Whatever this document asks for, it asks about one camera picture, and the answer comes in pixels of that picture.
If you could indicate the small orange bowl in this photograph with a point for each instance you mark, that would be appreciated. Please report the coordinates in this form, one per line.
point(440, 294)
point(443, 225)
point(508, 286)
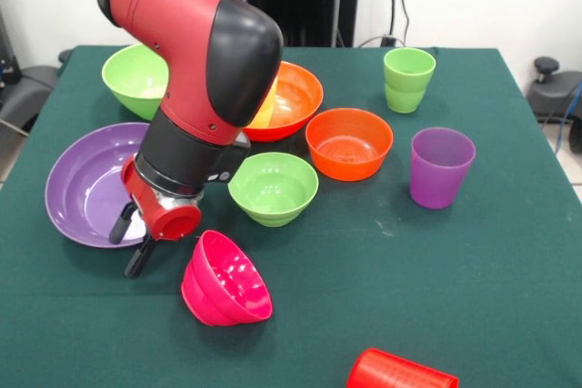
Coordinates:
point(350, 152)

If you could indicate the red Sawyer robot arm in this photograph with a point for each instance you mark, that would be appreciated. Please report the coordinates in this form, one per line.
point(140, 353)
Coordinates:
point(195, 42)

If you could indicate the yellow cup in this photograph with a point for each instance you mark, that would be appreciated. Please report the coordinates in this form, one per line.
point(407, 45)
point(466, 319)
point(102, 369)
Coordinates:
point(266, 113)

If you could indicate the large green bowl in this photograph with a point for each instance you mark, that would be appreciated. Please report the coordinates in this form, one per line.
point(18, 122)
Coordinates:
point(132, 79)

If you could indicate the large purple bowl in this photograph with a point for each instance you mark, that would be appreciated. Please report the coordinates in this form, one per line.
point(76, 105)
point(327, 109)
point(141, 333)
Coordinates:
point(77, 188)

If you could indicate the large orange-red bowl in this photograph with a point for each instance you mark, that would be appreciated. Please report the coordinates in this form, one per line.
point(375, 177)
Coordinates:
point(300, 102)

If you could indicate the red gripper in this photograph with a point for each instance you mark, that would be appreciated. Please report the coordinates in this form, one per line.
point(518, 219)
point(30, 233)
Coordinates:
point(168, 222)

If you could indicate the red cup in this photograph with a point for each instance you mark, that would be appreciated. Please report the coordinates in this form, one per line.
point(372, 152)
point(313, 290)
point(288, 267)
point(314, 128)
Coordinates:
point(400, 372)

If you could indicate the pink bowl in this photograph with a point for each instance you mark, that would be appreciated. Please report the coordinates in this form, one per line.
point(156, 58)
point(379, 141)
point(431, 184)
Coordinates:
point(213, 288)

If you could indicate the small green bowl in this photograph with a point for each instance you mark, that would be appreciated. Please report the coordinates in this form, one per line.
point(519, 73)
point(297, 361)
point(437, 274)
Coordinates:
point(273, 192)

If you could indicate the dark green tablecloth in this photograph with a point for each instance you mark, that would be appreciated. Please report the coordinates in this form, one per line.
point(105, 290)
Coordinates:
point(454, 270)

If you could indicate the green cup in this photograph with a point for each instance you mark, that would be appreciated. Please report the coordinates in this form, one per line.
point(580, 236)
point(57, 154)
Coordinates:
point(409, 83)

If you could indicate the purple cup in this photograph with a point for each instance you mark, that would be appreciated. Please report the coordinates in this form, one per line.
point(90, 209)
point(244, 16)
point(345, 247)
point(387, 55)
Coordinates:
point(438, 174)

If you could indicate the black pedestal leg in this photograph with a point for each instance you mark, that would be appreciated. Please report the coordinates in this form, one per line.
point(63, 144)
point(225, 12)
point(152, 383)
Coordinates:
point(550, 92)
point(27, 92)

